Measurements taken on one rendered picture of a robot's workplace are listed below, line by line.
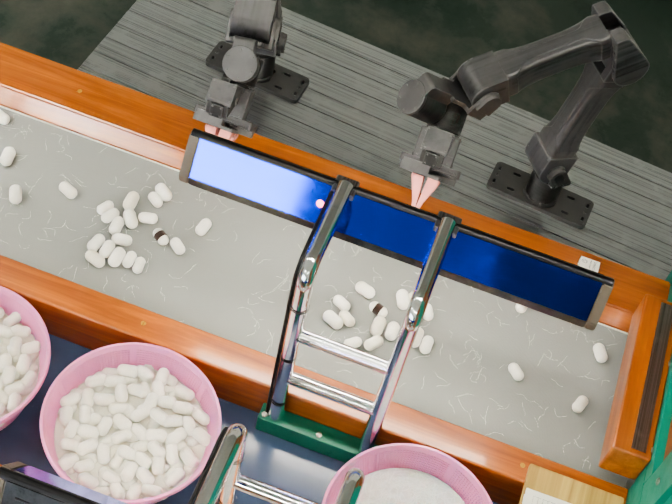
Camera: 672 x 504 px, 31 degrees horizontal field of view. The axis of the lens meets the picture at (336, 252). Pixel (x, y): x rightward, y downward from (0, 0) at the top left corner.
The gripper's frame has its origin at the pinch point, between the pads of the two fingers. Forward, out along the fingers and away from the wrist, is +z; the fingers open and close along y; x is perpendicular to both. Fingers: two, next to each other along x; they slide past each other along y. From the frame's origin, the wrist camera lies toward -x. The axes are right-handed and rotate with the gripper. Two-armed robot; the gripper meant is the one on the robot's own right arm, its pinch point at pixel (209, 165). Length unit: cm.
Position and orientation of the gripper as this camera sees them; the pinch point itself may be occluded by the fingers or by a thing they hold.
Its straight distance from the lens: 205.0
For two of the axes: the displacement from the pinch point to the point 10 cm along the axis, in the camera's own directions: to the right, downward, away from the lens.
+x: 1.0, -0.6, 9.9
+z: -3.3, 9.4, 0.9
